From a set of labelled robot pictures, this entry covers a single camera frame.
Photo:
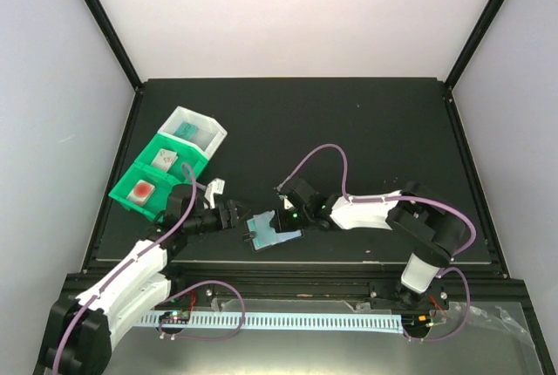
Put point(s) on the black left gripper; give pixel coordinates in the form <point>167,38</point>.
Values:
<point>232,206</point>

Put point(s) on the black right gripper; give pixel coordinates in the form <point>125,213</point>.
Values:
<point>282,225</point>

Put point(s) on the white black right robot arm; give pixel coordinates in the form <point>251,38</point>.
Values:
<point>436,231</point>

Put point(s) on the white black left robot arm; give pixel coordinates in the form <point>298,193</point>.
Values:
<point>82,331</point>

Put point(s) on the white card in green bin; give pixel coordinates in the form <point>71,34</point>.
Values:
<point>164,159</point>

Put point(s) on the teal card in white bin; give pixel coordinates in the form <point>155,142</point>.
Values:
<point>185,131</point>

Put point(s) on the red circle card in bin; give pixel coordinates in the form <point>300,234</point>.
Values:
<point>141,192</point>

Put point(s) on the white bin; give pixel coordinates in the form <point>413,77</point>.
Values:
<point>209,136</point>

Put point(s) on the green bin middle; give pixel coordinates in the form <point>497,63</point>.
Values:
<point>186,154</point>

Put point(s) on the green bin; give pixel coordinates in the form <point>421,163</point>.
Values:
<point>156,205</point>
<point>186,154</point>

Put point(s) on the green bin near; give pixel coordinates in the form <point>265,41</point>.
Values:
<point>156,205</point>

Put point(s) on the left controller board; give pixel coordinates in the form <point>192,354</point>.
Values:
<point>180,317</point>

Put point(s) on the controller board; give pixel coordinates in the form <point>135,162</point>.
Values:
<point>180,317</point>
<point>419,321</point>

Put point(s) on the right controller board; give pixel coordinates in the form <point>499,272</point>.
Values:
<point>419,321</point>

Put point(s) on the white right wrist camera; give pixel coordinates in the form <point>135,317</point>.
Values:
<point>286,203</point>

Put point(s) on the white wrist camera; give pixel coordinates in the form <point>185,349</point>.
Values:
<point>214,189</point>
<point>286,203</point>

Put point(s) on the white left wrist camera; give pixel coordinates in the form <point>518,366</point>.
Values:
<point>214,189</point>

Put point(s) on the white slotted cable duct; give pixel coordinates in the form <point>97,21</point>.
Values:
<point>281,321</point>

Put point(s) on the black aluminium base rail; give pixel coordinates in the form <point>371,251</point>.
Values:
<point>487,283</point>

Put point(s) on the black left frame post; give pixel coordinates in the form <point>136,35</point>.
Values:
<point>111,36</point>

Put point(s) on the black frame post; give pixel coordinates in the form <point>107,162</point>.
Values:
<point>480,29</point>
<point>111,36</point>

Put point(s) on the black right frame post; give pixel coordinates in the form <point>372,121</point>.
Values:
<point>480,29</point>

